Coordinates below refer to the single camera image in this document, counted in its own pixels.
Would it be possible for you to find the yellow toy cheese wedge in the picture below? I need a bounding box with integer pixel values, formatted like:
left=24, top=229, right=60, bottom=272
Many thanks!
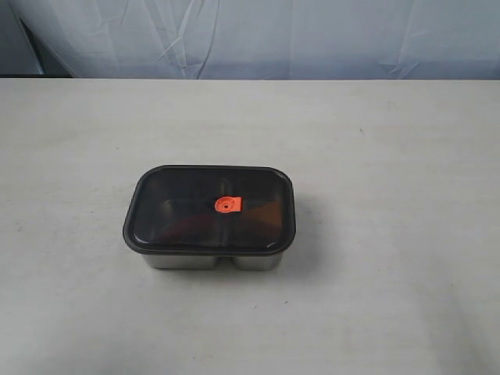
left=243, top=201, right=283, bottom=230

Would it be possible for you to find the transparent lid orange seal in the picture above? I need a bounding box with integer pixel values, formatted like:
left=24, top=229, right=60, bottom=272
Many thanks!
left=123, top=165, right=296, bottom=257

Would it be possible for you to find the steel two-compartment lunch box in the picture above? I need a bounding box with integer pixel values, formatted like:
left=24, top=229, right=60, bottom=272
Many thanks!
left=142, top=252, right=283, bottom=271

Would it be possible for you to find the red toy sausage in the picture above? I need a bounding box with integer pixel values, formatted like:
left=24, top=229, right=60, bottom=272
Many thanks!
left=159, top=216, right=219, bottom=243

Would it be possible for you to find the white backdrop cloth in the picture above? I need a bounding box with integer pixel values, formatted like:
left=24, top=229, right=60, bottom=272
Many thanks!
left=1, top=1, right=499, bottom=80

